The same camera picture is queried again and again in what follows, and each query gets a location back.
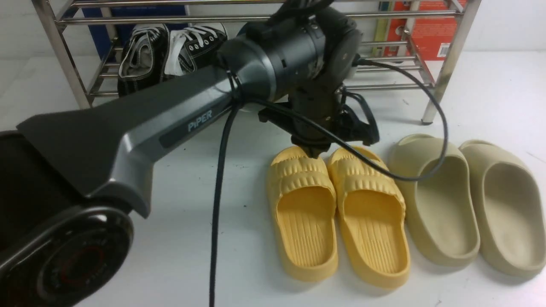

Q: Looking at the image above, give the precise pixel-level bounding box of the olive foam slide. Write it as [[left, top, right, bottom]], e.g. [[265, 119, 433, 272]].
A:
[[387, 134, 480, 267], [459, 139, 545, 278]]

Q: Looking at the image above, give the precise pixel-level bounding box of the right black canvas sneaker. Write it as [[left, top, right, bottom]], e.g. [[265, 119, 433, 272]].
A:
[[161, 23, 229, 81]]

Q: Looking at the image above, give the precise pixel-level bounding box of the left black canvas sneaker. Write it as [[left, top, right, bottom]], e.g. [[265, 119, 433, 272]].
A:
[[117, 23, 169, 97]]

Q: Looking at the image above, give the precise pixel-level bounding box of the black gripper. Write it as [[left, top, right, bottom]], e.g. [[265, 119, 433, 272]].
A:
[[258, 7, 380, 159]]

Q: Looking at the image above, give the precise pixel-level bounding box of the left yellow foam slipper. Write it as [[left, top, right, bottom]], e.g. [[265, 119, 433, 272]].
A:
[[266, 146, 339, 283]]

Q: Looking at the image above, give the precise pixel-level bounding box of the yellow foam slipper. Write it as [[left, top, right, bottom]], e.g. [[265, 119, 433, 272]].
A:
[[266, 146, 339, 283], [327, 148, 411, 289]]

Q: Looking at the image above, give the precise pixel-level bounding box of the steel shoe rack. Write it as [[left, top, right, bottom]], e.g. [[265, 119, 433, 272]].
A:
[[32, 0, 480, 109]]

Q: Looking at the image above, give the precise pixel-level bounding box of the blue box behind rack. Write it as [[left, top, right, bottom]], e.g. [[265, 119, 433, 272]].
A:
[[81, 5, 188, 60]]

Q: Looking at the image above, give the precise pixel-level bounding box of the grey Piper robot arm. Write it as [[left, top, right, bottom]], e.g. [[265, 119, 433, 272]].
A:
[[1, 5, 377, 307]]

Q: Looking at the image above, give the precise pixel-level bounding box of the black canvas sneaker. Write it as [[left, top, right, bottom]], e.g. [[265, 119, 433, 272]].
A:
[[117, 23, 169, 97], [161, 23, 229, 81]]

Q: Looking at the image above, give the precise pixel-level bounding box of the right olive foam slide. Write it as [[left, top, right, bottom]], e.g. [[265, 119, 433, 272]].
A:
[[459, 139, 545, 278]]

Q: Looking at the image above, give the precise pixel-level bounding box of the red book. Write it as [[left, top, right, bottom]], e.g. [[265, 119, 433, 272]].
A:
[[374, 0, 457, 61]]

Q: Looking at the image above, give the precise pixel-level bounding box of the left olive foam slide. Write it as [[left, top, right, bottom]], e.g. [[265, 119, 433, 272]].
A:
[[387, 134, 480, 267]]

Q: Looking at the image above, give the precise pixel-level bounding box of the right yellow foam slipper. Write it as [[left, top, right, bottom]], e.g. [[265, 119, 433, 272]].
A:
[[327, 148, 411, 289]]

